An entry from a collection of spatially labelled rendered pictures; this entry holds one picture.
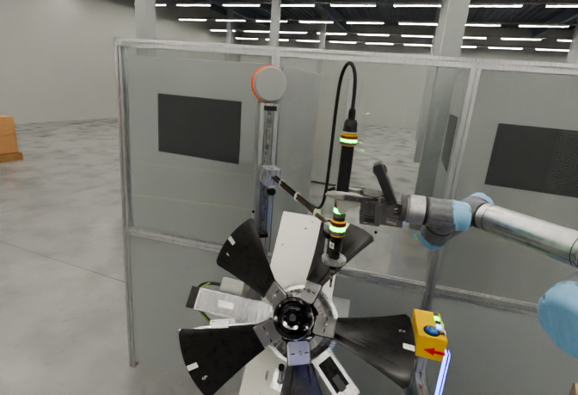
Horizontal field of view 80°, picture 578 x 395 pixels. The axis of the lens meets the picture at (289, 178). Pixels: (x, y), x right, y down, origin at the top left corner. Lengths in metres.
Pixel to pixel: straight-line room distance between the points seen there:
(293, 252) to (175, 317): 1.15
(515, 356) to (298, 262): 1.20
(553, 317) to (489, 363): 1.36
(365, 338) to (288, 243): 0.50
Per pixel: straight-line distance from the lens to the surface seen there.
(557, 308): 0.79
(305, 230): 1.43
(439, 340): 1.42
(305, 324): 1.09
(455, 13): 5.25
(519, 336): 2.08
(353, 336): 1.12
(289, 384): 1.12
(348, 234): 1.17
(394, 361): 1.11
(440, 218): 0.94
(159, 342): 2.55
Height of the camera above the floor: 1.87
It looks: 15 degrees down
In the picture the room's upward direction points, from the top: 5 degrees clockwise
